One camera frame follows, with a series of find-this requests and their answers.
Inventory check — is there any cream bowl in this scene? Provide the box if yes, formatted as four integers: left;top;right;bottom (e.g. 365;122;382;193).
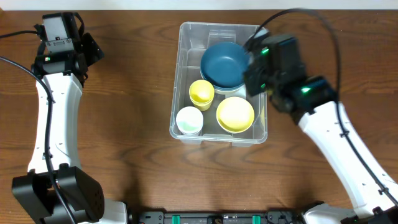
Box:
214;85;246;95

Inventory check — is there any white bowl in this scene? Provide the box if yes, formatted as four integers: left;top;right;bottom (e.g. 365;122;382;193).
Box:
221;126;250;134

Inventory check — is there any blue bowl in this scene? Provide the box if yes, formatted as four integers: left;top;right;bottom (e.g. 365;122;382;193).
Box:
200;42;249;74
201;72;244;91

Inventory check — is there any yellow cup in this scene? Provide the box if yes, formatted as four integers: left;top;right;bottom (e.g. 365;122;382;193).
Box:
192;100;213;111
188;80;215;104

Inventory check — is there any cream cup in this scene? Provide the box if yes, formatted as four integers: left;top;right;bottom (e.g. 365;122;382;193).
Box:
176;106;204;135

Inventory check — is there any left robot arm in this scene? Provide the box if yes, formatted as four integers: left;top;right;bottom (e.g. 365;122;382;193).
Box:
12;33;129;223

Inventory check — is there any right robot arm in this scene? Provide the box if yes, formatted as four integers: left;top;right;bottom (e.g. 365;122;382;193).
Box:
244;52;397;223

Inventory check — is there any white label in container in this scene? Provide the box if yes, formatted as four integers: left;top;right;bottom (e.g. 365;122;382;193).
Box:
229;87;246;99

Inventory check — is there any clear plastic container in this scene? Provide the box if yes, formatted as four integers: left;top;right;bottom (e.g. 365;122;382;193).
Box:
169;22;268;147

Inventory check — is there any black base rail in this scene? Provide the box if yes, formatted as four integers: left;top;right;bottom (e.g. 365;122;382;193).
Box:
137;210;304;224

